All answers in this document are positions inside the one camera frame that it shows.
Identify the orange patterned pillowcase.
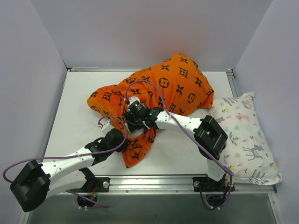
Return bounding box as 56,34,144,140
86,53,215,168

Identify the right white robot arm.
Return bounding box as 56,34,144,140
124,101,234,191

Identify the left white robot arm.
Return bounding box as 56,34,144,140
10,128,129,212

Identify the white floral animal pillow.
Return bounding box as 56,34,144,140
210,92,282,185

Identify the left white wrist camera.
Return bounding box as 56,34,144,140
98,119,113,133

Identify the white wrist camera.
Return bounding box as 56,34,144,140
98,119,113,133
126,96,140,106

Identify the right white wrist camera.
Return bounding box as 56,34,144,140
126,96,140,106

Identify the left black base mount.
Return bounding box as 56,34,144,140
78,177,110,193

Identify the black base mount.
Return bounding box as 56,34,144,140
192,176,229,193
78,177,110,193

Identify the aluminium front rail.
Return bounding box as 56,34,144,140
56,175,276,195

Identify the aluminium rail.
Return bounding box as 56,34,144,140
67,67,99,72
56,175,276,195
226,69,240,97

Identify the aluminium back rail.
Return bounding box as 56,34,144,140
67,67,99,72

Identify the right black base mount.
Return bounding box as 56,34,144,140
192,176,229,193

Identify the aluminium right side rail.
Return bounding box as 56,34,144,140
226,69,240,97

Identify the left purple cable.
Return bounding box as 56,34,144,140
2,116,128,208

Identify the purple cable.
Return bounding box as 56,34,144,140
125,80,235,189
2,116,128,208

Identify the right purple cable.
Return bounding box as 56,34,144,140
125,80,235,189

